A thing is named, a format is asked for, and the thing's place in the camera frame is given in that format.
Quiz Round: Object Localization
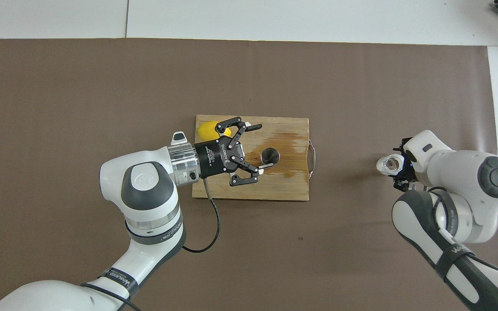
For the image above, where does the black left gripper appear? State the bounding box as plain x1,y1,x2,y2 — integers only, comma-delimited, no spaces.
194,116,268,187

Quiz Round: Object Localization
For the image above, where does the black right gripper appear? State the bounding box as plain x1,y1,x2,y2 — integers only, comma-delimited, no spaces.
393,137,416,193

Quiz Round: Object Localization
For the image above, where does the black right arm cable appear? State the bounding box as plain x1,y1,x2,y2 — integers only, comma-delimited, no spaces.
428,187,498,277

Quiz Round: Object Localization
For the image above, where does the brown paper table mat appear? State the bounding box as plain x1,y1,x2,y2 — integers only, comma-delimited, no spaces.
0,38,498,311

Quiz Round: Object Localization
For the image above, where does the yellow lemon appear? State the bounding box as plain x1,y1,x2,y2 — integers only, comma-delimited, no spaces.
197,121,232,141

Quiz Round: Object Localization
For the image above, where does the wooden cutting board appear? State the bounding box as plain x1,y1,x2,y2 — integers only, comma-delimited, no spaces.
192,114,316,202

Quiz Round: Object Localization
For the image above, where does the steel double jigger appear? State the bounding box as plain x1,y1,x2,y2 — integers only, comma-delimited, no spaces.
260,147,281,165

